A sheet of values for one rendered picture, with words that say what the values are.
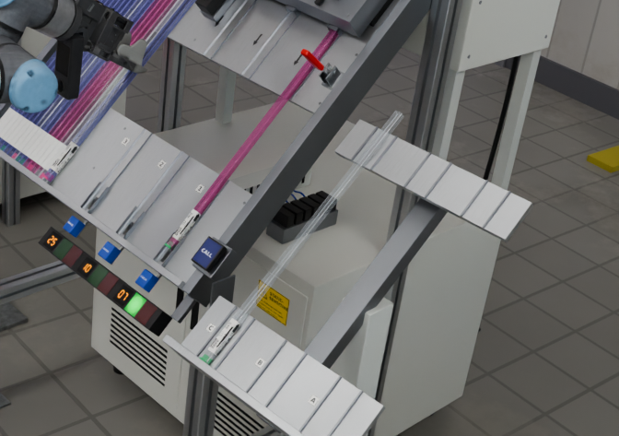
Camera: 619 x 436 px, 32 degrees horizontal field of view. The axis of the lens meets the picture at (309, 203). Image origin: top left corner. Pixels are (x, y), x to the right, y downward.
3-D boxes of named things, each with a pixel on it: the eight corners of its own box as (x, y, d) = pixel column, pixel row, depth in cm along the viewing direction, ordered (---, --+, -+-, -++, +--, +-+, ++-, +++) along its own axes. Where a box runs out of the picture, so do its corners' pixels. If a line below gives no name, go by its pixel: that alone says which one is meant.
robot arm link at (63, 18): (43, 35, 173) (16, 19, 178) (64, 45, 177) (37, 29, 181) (65, -6, 173) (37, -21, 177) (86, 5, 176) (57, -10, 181)
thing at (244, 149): (173, 252, 188) (169, 248, 187) (168, 248, 189) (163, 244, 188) (344, 27, 195) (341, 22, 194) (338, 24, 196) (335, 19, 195)
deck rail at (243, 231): (205, 308, 186) (188, 294, 181) (198, 302, 187) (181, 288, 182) (444, -9, 196) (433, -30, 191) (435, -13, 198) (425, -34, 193)
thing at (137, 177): (195, 290, 185) (186, 283, 183) (-8, 144, 224) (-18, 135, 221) (262, 203, 188) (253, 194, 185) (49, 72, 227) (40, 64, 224)
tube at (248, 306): (208, 366, 164) (204, 363, 163) (202, 362, 165) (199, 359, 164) (403, 117, 175) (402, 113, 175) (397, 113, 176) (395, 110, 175)
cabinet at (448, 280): (275, 527, 236) (313, 288, 207) (88, 366, 276) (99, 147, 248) (458, 414, 279) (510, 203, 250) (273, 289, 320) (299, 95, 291)
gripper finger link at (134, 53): (167, 52, 193) (130, 31, 186) (151, 81, 194) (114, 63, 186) (157, 46, 195) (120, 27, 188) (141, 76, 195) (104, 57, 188)
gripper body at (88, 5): (137, 24, 186) (88, -4, 176) (114, 68, 186) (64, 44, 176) (110, 10, 190) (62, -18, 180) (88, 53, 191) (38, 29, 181)
